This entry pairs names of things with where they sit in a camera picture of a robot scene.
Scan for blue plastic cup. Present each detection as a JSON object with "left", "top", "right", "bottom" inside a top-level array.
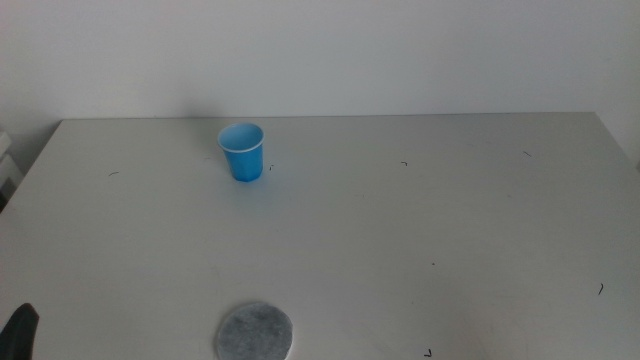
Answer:
[{"left": 216, "top": 122, "right": 265, "bottom": 183}]

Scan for grey round cup mat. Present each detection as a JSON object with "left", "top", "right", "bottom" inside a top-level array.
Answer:
[{"left": 215, "top": 301, "right": 295, "bottom": 360}]

